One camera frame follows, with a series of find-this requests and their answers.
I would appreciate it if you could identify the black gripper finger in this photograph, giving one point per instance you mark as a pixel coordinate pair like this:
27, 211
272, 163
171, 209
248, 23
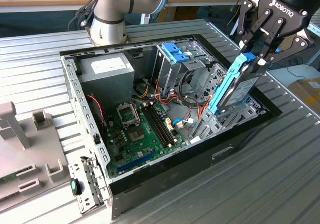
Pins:
245, 17
271, 53

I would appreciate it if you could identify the hard disk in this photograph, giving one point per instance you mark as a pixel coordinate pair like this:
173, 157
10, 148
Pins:
240, 91

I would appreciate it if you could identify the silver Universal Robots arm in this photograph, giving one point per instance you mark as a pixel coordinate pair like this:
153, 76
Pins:
110, 8

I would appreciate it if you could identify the silver disk bay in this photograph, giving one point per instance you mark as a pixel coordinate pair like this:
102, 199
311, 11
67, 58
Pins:
208, 123

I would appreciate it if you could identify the small cardboard box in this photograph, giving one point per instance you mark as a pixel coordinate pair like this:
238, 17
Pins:
307, 93

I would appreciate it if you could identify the silver drive cage blue latches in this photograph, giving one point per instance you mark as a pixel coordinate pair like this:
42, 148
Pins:
170, 73

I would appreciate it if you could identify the black RAM slot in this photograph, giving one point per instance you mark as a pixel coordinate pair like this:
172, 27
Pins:
156, 125
162, 124
159, 125
165, 123

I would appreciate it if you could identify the black open PC case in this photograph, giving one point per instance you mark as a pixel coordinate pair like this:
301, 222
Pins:
200, 164

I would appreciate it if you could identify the CPU socket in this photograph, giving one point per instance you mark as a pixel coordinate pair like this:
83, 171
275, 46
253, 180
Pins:
128, 115

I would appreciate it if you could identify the grey power supply unit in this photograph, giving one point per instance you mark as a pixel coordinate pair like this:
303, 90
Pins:
107, 83

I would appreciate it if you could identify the square motherboard chipset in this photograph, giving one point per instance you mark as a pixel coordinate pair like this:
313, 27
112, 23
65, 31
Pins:
136, 136

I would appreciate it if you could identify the green motherboard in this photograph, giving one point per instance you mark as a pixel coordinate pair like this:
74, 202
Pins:
140, 146

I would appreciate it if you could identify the blue expansion slot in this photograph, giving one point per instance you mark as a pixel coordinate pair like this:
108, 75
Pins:
137, 162

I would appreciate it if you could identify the black case fan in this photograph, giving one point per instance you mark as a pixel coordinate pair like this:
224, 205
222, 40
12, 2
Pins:
96, 118

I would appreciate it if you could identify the black latch teal tab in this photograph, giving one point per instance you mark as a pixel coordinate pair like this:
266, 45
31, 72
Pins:
75, 187

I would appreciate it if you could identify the grey parts rack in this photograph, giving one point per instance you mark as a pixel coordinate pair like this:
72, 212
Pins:
37, 153

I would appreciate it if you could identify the green RAM stick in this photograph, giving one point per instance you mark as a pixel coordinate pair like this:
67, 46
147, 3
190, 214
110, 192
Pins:
7, 179

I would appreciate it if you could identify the aluminium frame shelf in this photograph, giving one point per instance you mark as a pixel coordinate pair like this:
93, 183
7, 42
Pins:
315, 29

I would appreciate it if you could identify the silver expansion slot bracket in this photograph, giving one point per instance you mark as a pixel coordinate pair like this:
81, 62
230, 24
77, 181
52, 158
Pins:
76, 174

